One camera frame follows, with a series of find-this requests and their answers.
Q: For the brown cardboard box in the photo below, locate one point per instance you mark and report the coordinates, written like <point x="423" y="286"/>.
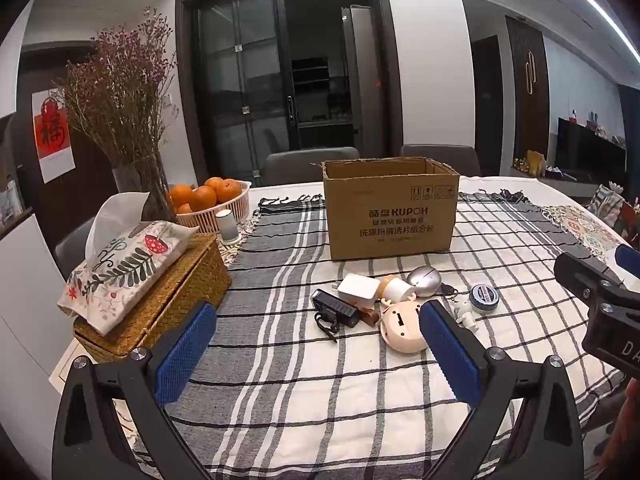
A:
<point x="390" y="220"/>

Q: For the red and white wall calendar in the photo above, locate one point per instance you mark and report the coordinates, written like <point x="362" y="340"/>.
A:
<point x="52" y="135"/>

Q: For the white and wooden toy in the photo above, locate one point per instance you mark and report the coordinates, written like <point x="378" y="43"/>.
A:
<point x="395" y="289"/>

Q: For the printed fabric tissue cover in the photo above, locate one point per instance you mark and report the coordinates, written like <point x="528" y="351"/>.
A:
<point x="130" y="270"/>

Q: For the person's right hand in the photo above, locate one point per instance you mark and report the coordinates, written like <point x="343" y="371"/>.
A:
<point x="632" y="410"/>

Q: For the white fruit basket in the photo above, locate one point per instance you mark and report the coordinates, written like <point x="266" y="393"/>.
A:
<point x="210" y="217"/>

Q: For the pink deer piggy bank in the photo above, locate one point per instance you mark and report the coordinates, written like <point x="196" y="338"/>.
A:
<point x="400" y="327"/>

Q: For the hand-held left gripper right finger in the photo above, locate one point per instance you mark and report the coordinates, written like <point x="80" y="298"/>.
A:
<point x="450" y="355"/>

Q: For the yellow paper bag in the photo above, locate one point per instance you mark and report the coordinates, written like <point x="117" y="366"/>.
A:
<point x="535" y="164"/>

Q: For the plaid gift bag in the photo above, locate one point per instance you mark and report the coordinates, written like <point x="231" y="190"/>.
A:
<point x="605" y="205"/>

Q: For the white tissue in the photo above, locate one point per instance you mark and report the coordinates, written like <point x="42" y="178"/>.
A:
<point x="112" y="220"/>

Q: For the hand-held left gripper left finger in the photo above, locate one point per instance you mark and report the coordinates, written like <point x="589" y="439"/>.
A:
<point x="182" y="355"/>

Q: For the small white cylinder device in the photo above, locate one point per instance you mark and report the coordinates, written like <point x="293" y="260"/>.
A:
<point x="226" y="225"/>

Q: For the grey refrigerator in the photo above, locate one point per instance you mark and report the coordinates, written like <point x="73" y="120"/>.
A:
<point x="356" y="70"/>

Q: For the white cabinet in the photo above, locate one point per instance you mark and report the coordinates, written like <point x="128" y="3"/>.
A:
<point x="25" y="300"/>

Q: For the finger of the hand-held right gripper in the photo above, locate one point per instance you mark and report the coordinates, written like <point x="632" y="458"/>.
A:
<point x="630" y="260"/>
<point x="585" y="280"/>

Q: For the black television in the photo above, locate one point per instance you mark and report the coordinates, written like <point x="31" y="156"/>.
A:
<point x="592" y="147"/>

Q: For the brown wooden door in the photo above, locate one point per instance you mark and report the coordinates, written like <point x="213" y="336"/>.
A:
<point x="87" y="180"/>

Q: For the brown wooden block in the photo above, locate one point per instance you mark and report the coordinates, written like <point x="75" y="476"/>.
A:
<point x="369" y="316"/>

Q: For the silver egg-shaped case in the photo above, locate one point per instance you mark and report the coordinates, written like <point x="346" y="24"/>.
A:
<point x="424" y="282"/>

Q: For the grey white plaid tablecloth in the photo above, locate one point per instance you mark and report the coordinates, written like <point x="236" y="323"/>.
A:
<point x="300" y="360"/>

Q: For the white paper sheet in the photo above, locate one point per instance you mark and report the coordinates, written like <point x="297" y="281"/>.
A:
<point x="65" y="370"/>

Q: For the orange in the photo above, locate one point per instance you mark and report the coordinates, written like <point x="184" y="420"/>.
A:
<point x="185" y="208"/>
<point x="180" y="195"/>
<point x="202" y="199"/>
<point x="232" y="190"/>
<point x="214" y="183"/>

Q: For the grey dining chair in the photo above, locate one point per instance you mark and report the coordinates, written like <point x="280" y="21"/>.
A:
<point x="70" y="255"/>
<point x="440" y="157"/>
<point x="310" y="165"/>

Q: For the glass vase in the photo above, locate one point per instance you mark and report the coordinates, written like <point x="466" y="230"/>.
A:
<point x="145" y="180"/>

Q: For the ceiling light strip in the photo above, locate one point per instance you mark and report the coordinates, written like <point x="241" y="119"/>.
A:
<point x="595" y="7"/>

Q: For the small round tin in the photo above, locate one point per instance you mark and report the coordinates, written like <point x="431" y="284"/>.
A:
<point x="484" y="297"/>

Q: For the woven straw basket box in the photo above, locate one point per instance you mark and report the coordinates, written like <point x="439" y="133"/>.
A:
<point x="190" y="285"/>

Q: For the dried purple flowers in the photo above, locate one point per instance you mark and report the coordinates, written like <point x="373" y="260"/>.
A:
<point x="120" y="100"/>

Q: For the television cabinet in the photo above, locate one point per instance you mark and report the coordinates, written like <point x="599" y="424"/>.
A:
<point x="570" y="182"/>

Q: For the dark wardrobe door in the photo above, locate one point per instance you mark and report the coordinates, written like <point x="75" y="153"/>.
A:
<point x="525" y="95"/>

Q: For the white power adapter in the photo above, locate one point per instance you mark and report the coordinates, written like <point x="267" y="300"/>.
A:
<point x="357" y="287"/>

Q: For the dark glass sliding door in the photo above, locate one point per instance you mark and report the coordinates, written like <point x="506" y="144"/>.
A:
<point x="240" y="75"/>

